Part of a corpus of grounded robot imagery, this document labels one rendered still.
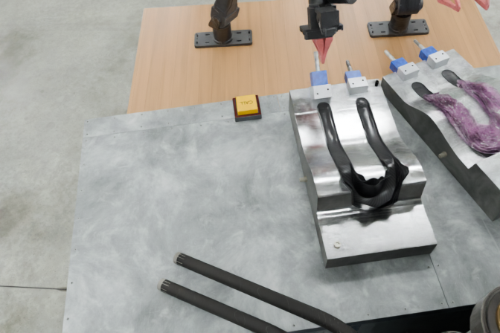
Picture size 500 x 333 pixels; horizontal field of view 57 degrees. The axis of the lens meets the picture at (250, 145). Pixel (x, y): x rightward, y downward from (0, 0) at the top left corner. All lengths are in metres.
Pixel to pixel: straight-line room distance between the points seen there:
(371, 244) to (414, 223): 0.12
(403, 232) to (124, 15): 2.42
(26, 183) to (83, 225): 1.23
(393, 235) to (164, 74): 0.87
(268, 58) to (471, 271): 0.87
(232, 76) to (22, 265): 1.30
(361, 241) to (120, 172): 0.68
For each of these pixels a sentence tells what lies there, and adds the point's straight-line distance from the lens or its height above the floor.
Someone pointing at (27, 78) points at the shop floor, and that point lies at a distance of 2.98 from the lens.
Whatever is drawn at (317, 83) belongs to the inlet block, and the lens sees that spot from 1.29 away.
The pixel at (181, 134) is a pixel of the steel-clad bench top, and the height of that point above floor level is 0.80.
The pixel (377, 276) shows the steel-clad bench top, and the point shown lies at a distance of 1.16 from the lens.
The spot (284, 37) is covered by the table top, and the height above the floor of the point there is 0.80.
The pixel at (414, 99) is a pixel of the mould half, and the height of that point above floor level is 0.86.
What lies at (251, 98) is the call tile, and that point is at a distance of 1.38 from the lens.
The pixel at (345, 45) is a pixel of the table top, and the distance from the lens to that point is 1.60.
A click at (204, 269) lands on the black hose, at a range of 1.11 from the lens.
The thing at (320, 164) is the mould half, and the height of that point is 0.92.
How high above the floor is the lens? 1.88
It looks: 55 degrees down
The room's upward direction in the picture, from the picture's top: 5 degrees counter-clockwise
